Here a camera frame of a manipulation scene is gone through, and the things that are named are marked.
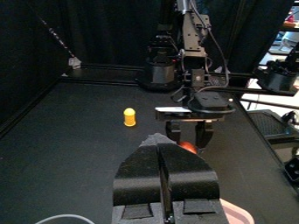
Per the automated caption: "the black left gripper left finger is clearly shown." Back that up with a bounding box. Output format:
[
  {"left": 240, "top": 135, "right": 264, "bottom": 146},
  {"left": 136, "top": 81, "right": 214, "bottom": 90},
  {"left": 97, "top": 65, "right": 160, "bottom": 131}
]
[{"left": 110, "top": 132, "right": 164, "bottom": 224}]

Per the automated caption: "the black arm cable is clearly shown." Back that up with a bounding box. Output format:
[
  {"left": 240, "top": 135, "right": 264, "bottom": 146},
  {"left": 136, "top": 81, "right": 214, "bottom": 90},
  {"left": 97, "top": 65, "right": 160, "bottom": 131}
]
[{"left": 188, "top": 0, "right": 230, "bottom": 92}]

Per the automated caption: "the white tape tag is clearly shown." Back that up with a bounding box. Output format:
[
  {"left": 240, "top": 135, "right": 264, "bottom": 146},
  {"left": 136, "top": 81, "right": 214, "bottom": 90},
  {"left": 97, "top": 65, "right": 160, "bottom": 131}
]
[{"left": 66, "top": 56, "right": 82, "bottom": 70}]

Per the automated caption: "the thin diagonal black rod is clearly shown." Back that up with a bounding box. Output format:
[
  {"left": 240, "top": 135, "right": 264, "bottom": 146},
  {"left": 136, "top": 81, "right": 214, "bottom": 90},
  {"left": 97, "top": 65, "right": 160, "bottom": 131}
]
[{"left": 36, "top": 15, "right": 77, "bottom": 59}]

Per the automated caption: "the black box with sockets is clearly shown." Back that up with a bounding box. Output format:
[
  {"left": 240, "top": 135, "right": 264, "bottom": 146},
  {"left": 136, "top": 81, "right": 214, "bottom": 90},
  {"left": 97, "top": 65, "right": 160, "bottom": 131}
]
[{"left": 283, "top": 156, "right": 299, "bottom": 184}]

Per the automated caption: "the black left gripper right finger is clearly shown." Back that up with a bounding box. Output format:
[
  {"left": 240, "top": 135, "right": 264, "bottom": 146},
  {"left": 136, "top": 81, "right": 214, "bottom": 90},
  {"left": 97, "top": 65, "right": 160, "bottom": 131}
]
[{"left": 156, "top": 134, "right": 229, "bottom": 224}]

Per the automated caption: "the black mesh chair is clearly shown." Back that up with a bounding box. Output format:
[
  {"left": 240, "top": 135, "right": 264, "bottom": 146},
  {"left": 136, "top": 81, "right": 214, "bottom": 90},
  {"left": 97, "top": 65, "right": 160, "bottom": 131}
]
[{"left": 246, "top": 108, "right": 299, "bottom": 144}]

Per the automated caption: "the yellow toy cylinder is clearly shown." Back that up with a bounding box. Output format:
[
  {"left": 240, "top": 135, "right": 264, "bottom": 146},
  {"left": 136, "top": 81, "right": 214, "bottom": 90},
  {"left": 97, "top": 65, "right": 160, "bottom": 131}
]
[{"left": 122, "top": 107, "right": 137, "bottom": 128}]

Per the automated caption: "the white cable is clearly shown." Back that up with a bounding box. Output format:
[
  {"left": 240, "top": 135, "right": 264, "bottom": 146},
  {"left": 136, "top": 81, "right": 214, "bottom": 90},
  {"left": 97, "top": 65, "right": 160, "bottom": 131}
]
[{"left": 33, "top": 213, "right": 97, "bottom": 224}]

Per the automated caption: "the pink plate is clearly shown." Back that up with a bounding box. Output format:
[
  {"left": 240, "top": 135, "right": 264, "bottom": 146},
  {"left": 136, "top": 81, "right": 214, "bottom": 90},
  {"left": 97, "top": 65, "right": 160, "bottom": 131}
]
[{"left": 218, "top": 198, "right": 257, "bottom": 224}]

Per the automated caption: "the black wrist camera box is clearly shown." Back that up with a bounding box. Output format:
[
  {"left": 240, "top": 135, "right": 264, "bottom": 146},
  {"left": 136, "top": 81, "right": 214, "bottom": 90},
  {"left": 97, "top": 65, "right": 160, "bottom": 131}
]
[{"left": 186, "top": 92, "right": 237, "bottom": 116}]

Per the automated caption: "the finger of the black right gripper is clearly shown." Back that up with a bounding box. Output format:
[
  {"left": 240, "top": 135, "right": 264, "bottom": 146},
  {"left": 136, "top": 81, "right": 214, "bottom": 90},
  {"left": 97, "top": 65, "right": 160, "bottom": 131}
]
[
  {"left": 164, "top": 120, "right": 182, "bottom": 144},
  {"left": 193, "top": 120, "right": 216, "bottom": 149}
]

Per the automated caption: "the orange toy drumstick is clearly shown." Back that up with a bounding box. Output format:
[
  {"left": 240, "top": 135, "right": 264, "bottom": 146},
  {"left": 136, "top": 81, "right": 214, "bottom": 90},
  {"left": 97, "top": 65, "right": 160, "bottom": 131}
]
[{"left": 178, "top": 141, "right": 198, "bottom": 155}]

